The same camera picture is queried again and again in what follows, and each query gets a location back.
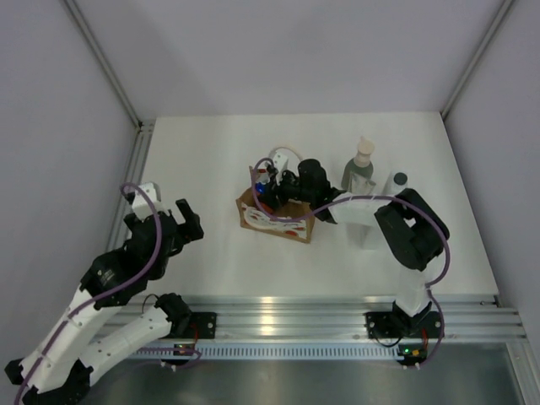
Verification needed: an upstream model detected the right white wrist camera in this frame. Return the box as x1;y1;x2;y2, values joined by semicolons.
271;152;289;172

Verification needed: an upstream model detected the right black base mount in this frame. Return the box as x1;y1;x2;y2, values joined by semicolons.
364;311;402;339

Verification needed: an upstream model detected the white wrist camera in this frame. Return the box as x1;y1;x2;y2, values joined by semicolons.
130;181;165;222
271;152;289;172

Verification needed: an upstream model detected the left aluminium frame post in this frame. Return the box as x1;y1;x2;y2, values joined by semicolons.
61;0;143;127

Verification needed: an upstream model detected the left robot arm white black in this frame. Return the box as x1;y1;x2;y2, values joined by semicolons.
5;199;203;404

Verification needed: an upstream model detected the right aluminium frame post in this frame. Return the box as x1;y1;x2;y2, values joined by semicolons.
440;0;518;122

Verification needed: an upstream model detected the aluminium frame post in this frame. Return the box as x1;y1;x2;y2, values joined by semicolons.
440;0;518;122
61;0;143;127

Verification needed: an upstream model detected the aluminium mounting rail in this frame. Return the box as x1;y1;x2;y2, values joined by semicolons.
65;294;527;342

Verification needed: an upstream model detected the white slotted cable duct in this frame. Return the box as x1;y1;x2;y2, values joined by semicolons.
129;342;423;360

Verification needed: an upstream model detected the burlap watermelon canvas bag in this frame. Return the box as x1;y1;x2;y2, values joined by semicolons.
235;145;315;244

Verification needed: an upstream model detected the silver refill pouch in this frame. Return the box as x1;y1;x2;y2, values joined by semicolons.
348;173;376;196

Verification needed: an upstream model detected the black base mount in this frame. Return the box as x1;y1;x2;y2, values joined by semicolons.
186;312;217;340
364;311;402;339

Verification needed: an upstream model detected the grey pump bottle beige cap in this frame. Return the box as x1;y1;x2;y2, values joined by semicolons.
341;137;375;192

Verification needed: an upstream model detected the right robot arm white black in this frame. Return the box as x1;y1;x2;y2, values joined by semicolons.
251;158;450;338

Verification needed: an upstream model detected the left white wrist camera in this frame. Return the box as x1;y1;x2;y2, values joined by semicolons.
130;181;165;222

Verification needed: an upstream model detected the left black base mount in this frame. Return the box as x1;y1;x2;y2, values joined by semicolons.
186;312;217;340

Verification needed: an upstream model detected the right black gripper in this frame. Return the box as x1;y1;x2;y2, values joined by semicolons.
256;168;315;211

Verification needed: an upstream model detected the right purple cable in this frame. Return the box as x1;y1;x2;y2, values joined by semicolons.
251;157;451;362

